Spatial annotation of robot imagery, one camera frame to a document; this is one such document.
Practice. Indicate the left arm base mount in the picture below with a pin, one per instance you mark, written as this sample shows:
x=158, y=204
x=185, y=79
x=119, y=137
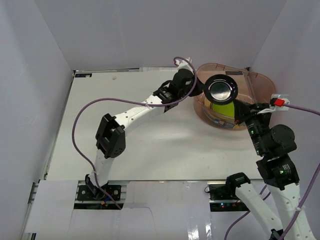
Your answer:
x=86, y=200

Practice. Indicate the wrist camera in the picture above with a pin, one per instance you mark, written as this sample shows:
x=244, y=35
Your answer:
x=183, y=63
x=277, y=104

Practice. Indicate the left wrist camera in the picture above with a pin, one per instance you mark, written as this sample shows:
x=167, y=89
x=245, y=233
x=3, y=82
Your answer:
x=183, y=63

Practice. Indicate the translucent pink plastic bin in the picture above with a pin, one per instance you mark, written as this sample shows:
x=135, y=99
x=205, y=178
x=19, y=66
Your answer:
x=253, y=87

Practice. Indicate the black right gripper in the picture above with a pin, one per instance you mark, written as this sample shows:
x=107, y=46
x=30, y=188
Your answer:
x=242, y=110

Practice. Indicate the black plate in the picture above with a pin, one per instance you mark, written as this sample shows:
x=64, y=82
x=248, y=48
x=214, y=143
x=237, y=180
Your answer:
x=220, y=89

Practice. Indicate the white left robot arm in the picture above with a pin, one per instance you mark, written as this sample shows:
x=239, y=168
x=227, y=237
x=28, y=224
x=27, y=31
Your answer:
x=112, y=131

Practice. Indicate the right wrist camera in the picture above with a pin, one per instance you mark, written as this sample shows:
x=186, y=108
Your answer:
x=277, y=104

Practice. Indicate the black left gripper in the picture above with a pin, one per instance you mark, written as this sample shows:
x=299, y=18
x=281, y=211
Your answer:
x=195, y=88

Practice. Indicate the lime green plate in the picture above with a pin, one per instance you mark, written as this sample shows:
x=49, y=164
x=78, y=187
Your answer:
x=226, y=110

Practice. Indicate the pale orange plate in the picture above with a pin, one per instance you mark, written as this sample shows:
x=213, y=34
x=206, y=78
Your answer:
x=207, y=105

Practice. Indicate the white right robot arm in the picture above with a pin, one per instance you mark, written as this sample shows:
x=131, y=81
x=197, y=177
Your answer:
x=273, y=145

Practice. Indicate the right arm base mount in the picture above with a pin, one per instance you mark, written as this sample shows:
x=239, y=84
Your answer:
x=221, y=200

